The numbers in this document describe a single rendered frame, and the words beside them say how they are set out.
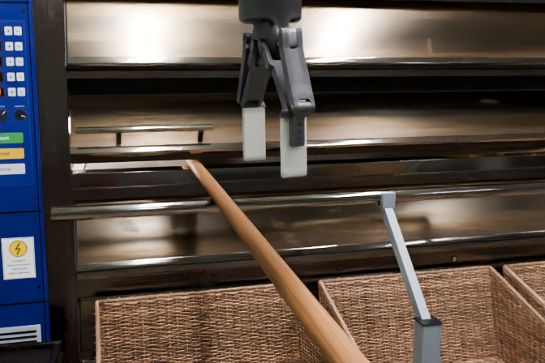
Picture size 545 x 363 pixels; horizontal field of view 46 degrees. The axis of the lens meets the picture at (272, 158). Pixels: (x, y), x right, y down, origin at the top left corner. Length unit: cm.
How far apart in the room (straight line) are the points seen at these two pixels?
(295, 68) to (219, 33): 102
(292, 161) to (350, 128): 105
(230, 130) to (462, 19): 76
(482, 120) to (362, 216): 44
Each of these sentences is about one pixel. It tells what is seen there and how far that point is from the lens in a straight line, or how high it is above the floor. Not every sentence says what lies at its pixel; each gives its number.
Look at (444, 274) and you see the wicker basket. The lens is 201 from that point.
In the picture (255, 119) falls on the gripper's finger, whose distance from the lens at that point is 85.
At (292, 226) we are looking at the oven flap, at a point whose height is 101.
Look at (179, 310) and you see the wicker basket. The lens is 178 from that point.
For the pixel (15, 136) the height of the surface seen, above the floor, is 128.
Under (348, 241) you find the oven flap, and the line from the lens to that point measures 186.
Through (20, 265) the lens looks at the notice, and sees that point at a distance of 175.
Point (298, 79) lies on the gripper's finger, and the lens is 71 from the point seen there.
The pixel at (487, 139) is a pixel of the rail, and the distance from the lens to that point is 190.
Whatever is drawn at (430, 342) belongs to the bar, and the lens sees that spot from 136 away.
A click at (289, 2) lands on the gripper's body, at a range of 76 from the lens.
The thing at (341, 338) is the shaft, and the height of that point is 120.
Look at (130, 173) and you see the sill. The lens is 172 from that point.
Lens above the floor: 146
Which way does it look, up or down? 9 degrees down
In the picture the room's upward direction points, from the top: straight up
